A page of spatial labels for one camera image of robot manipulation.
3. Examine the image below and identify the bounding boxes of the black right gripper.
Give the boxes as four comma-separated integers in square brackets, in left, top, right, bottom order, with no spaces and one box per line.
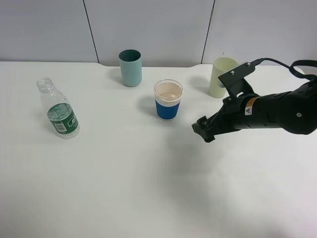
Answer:
[192,94,263,143]

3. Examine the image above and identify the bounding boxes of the blue sleeved glass cup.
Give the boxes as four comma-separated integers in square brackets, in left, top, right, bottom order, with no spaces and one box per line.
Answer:
[154,79,183,120]

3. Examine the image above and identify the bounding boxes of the clear bottle green label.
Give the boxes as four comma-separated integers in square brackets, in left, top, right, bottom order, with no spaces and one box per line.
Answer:
[37,77,80,139]

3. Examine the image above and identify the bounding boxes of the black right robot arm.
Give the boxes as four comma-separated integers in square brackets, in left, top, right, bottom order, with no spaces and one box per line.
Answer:
[192,81,317,142]

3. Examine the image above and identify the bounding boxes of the pale green plastic cup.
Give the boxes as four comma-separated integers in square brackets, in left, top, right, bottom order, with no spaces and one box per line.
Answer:
[209,57,239,98]

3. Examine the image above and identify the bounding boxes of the teal plastic cup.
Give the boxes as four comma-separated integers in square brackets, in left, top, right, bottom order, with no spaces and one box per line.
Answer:
[119,49,142,87]

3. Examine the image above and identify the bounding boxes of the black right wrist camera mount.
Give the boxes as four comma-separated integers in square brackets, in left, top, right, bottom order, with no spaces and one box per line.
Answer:
[218,62,256,101]

